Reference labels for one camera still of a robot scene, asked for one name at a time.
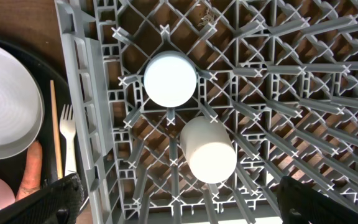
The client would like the orange carrot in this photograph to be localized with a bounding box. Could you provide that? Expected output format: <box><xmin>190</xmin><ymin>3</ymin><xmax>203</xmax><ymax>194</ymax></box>
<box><xmin>16</xmin><ymin>141</ymin><xmax>42</xmax><ymax>202</ymax></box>

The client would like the grey dishwasher rack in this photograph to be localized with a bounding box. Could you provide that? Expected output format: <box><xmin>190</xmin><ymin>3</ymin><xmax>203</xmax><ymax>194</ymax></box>
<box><xmin>55</xmin><ymin>0</ymin><xmax>358</xmax><ymax>223</ymax></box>

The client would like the wooden chopstick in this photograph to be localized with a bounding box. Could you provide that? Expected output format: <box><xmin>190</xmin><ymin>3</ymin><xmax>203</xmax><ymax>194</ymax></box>
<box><xmin>50</xmin><ymin>80</ymin><xmax>63</xmax><ymax>179</ymax></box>

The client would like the white plastic fork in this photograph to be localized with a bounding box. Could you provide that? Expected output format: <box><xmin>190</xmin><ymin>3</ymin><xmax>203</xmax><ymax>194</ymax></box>
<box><xmin>59</xmin><ymin>105</ymin><xmax>77</xmax><ymax>176</ymax></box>

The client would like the black round tray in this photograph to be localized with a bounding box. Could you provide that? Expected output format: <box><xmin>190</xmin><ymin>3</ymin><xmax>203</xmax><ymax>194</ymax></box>
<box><xmin>0</xmin><ymin>34</ymin><xmax>90</xmax><ymax>218</ymax></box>

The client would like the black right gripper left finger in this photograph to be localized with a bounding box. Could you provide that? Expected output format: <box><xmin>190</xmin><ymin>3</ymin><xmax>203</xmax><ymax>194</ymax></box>
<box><xmin>0</xmin><ymin>174</ymin><xmax>84</xmax><ymax>224</ymax></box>

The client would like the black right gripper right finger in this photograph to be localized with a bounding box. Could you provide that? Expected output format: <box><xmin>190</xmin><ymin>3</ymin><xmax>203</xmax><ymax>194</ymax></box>
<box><xmin>277</xmin><ymin>176</ymin><xmax>358</xmax><ymax>224</ymax></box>

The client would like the light blue plastic cup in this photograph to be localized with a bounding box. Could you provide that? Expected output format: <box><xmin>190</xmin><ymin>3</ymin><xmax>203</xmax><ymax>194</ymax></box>
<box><xmin>144</xmin><ymin>51</ymin><xmax>197</xmax><ymax>108</ymax></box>

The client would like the grey round plate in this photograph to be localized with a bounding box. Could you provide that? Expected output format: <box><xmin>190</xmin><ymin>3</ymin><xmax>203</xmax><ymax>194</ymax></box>
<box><xmin>0</xmin><ymin>48</ymin><xmax>44</xmax><ymax>159</ymax></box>

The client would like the white paper cup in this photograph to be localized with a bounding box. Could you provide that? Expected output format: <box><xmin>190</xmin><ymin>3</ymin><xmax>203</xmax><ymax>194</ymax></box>
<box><xmin>180</xmin><ymin>116</ymin><xmax>237</xmax><ymax>184</ymax></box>

